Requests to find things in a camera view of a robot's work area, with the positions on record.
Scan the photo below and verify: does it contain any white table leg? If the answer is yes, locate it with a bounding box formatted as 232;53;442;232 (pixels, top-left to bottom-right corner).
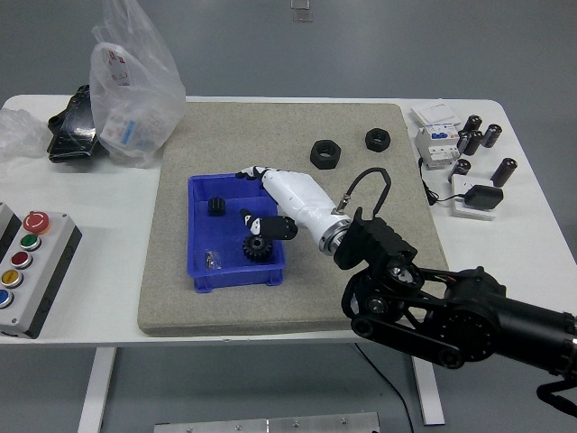
408;354;447;426
77;346;117;433

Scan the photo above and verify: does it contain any grey-brown mat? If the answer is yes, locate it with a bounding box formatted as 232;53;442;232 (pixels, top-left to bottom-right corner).
137;101;450;337

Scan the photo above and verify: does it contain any silver metal plate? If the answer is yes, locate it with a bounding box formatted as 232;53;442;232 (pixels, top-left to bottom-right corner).
152;412;380;433

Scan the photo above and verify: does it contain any black floor cable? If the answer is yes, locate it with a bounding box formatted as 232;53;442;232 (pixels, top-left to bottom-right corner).
353;342;416;433

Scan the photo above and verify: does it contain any black power adapter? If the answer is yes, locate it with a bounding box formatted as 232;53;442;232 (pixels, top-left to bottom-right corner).
463;184;505;211

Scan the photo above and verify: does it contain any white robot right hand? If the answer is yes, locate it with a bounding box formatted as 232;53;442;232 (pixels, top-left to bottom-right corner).
234;166;351;243

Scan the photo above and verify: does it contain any crumpled clear plastic wrap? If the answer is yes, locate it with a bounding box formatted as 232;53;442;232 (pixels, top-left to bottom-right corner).
0;107;58;166

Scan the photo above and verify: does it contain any blue plastic box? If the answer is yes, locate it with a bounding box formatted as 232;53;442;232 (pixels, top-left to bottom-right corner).
186;170;289;293

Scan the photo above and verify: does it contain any clear plastic bag with boxes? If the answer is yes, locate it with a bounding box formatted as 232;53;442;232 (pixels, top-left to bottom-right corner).
88;0;188;169

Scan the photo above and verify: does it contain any large black bevel gear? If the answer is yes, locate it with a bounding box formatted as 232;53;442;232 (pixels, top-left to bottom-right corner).
242;234;272;266

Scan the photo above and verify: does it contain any black adapter cord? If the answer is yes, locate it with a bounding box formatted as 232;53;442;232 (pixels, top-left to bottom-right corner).
417;156;468;208

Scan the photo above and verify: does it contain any white wall switch plate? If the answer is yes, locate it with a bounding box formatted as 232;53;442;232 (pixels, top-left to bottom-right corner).
409;102;462;130

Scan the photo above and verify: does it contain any white socket plate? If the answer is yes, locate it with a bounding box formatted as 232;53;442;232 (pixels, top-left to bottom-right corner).
450;174;499;221

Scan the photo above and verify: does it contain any black plastic machine part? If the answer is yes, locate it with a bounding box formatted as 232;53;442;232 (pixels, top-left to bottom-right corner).
47;84;108;162

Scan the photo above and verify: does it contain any clear floor marker square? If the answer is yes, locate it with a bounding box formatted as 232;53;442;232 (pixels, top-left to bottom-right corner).
290;0;314;23

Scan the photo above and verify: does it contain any large black hex nut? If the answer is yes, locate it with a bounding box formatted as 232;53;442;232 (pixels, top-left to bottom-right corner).
309;139;343;170

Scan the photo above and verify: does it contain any small black hex nut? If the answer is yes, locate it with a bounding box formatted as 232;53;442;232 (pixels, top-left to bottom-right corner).
364;127;392;152

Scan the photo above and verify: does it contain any white circuit breaker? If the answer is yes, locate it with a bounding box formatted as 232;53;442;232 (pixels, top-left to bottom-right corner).
414;124;462;171

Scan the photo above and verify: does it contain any grey push-button control box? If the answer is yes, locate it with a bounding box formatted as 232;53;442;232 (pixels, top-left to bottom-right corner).
0;210;84;339

